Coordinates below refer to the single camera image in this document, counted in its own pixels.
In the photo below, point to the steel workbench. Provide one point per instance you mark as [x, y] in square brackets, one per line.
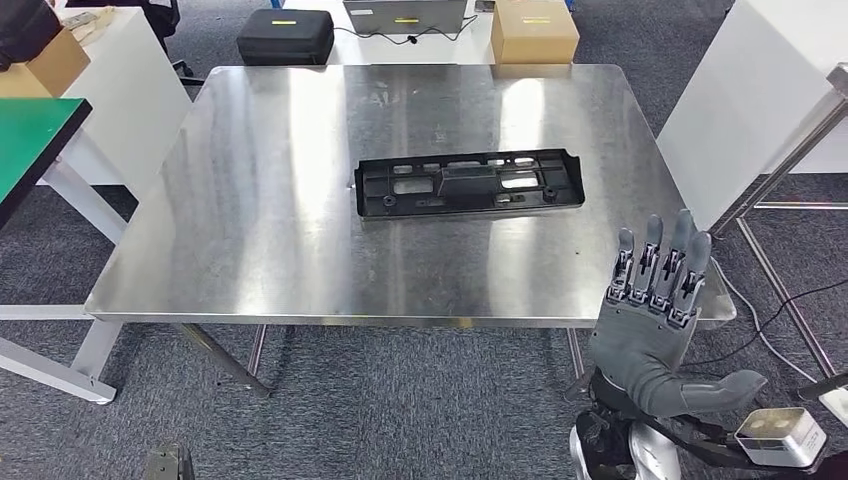
[265, 199]

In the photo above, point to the white power strip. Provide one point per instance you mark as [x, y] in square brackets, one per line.
[838, 404]

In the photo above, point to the steel table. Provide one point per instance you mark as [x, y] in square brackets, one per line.
[795, 159]

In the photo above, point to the black bag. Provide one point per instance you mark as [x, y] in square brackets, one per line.
[26, 26]

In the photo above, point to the white cabinet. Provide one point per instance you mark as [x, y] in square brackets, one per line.
[132, 93]

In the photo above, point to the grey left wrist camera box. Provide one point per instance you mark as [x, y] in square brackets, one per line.
[169, 464]

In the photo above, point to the black office chair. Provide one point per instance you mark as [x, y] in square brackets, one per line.
[166, 26]

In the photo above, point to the brown cardboard box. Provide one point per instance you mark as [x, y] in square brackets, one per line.
[533, 33]
[46, 69]

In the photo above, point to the black plastic car part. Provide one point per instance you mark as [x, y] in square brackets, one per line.
[464, 182]

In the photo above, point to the dark Lenovo device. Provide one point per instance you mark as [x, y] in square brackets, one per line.
[285, 40]

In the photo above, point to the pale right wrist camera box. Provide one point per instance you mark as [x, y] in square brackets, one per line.
[782, 437]

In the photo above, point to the white panel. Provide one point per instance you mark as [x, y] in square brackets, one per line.
[742, 99]

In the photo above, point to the green top table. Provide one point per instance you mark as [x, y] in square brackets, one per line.
[33, 139]

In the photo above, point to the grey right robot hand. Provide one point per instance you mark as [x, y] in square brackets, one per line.
[639, 351]

